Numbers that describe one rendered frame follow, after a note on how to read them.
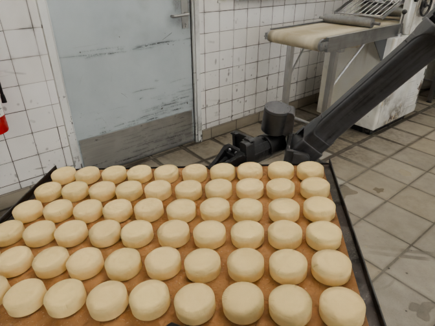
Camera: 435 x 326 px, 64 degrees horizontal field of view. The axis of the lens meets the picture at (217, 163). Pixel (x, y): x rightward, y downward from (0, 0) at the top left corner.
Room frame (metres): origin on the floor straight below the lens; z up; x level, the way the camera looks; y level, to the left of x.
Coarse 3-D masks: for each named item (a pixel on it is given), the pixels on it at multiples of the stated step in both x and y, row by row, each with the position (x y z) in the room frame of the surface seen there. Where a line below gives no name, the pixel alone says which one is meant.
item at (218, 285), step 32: (160, 224) 0.46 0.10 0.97; (192, 224) 0.45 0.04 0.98; (224, 224) 0.45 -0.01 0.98; (224, 256) 0.38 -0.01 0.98; (128, 288) 0.33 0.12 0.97; (224, 288) 0.32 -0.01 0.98; (320, 288) 0.31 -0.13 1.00; (352, 288) 0.30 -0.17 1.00; (0, 320) 0.29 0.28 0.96; (32, 320) 0.29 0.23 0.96; (64, 320) 0.28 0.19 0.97; (128, 320) 0.28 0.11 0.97; (160, 320) 0.28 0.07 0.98; (224, 320) 0.27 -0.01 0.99; (320, 320) 0.26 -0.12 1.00
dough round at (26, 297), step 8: (24, 280) 0.34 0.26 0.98; (32, 280) 0.33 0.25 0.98; (40, 280) 0.34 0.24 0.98; (16, 288) 0.32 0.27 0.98; (24, 288) 0.32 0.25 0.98; (32, 288) 0.32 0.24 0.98; (40, 288) 0.32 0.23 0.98; (8, 296) 0.31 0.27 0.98; (16, 296) 0.31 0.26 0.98; (24, 296) 0.31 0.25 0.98; (32, 296) 0.31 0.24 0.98; (40, 296) 0.31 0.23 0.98; (8, 304) 0.30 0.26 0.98; (16, 304) 0.30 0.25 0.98; (24, 304) 0.30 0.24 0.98; (32, 304) 0.30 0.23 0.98; (40, 304) 0.31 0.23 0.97; (8, 312) 0.29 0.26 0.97; (16, 312) 0.29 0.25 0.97; (24, 312) 0.29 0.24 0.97; (32, 312) 0.30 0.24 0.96
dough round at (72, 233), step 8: (64, 224) 0.45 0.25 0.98; (72, 224) 0.45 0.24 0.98; (80, 224) 0.45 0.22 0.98; (56, 232) 0.43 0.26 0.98; (64, 232) 0.43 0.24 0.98; (72, 232) 0.43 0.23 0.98; (80, 232) 0.43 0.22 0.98; (88, 232) 0.45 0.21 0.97; (56, 240) 0.42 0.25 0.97; (64, 240) 0.42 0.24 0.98; (72, 240) 0.42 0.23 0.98; (80, 240) 0.43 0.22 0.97
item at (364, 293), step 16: (48, 176) 0.65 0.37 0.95; (32, 192) 0.59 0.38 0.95; (336, 192) 0.52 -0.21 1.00; (336, 208) 0.47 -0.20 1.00; (352, 224) 0.41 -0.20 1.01; (352, 240) 0.39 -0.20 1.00; (352, 256) 0.36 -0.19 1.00; (368, 272) 0.32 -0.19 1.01; (368, 288) 0.30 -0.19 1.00; (368, 304) 0.28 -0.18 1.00; (368, 320) 0.26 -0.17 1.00; (384, 320) 0.25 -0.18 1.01
